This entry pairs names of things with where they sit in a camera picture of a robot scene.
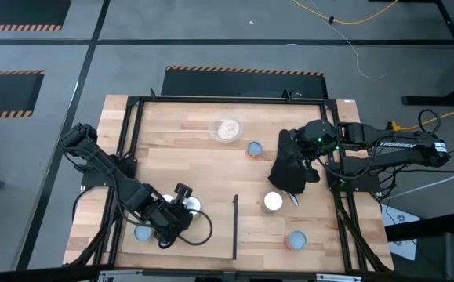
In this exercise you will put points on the translucent plastic bowl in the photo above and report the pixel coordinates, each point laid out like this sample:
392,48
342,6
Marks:
213,129

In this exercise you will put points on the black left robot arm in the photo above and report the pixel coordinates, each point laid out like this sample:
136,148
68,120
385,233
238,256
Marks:
105,164

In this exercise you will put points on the peaches label can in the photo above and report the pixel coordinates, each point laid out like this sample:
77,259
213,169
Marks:
297,240

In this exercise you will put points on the white paper sheet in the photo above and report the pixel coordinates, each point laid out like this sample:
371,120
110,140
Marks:
397,217

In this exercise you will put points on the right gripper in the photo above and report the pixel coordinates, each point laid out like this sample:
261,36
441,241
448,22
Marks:
312,175

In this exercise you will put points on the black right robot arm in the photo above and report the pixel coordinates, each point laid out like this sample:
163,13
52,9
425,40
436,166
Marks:
391,147

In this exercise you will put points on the orange label can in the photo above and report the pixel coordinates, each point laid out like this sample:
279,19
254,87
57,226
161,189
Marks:
143,233

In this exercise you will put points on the white label sticker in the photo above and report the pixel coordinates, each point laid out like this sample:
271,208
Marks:
349,101

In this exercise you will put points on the heap of oats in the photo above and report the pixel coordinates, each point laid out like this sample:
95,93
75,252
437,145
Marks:
228,129

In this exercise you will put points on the black oven mitt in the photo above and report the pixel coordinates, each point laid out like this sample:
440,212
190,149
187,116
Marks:
285,176

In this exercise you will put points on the black metal table frame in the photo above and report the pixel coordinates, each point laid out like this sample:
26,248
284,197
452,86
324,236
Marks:
230,100

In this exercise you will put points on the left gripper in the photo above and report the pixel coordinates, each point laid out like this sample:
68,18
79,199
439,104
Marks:
171,221

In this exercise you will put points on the tall silver-lidded can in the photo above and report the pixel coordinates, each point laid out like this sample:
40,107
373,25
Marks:
272,201
193,206

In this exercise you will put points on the silver metal spoon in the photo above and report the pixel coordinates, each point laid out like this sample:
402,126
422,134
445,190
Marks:
294,199

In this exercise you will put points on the black shelf end frame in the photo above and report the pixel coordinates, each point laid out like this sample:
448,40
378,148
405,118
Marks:
235,227

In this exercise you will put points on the black rail with silver brackets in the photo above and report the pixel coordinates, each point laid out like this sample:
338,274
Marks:
34,274

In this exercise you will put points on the black metal stand base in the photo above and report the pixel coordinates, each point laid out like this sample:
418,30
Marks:
438,101

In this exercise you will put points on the black box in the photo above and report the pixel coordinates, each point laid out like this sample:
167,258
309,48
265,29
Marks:
446,254

